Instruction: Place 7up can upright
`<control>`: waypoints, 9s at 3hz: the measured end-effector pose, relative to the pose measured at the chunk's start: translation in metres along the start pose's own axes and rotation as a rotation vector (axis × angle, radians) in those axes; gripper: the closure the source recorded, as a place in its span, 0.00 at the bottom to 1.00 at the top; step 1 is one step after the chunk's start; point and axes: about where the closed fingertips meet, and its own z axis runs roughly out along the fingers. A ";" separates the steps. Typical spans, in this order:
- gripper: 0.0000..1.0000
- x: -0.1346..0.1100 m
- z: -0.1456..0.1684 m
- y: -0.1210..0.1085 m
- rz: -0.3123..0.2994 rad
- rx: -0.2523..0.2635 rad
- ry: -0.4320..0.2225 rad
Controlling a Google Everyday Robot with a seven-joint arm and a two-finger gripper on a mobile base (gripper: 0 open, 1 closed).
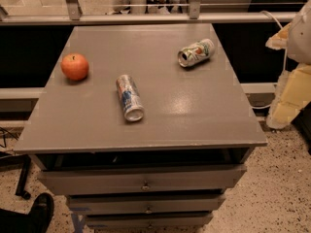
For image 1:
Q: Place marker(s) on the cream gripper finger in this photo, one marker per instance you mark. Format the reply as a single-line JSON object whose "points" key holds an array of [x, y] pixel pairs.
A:
{"points": [[292, 94], [279, 41]]}

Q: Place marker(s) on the green white 7up can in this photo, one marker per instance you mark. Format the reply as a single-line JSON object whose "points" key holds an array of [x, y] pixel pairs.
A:
{"points": [[196, 53]]}

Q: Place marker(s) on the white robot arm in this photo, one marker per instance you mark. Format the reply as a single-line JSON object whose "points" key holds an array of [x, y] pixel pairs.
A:
{"points": [[299, 41]]}

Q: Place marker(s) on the silver blue energy drink can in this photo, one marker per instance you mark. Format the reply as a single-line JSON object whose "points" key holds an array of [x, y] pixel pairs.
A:
{"points": [[129, 97]]}

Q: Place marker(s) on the top grey drawer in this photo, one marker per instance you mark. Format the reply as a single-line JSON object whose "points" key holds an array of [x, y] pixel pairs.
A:
{"points": [[90, 182]]}

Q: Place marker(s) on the grey drawer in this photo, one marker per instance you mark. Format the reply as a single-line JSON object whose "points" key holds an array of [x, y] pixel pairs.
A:
{"points": [[148, 221], [149, 204], [90, 182]]}

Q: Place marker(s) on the grey drawer cabinet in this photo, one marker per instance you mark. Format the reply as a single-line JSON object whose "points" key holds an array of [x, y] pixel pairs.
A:
{"points": [[142, 142]]}

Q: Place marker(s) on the red orange apple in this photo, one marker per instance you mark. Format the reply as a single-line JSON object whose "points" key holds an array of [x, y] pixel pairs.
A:
{"points": [[74, 66]]}

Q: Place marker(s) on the bottom grey drawer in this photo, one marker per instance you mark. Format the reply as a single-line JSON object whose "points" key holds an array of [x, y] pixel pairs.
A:
{"points": [[148, 221]]}

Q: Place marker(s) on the middle grey drawer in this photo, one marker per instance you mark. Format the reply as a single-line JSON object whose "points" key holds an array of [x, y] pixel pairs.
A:
{"points": [[149, 204]]}

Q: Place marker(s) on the black shoe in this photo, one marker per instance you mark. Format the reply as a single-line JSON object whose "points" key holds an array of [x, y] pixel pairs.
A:
{"points": [[36, 221]]}

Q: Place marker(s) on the black chair base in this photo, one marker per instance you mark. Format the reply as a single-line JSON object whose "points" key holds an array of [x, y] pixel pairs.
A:
{"points": [[22, 162]]}

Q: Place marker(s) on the metal railing frame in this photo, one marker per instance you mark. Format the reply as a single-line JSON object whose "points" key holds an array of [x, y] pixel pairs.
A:
{"points": [[89, 12]]}

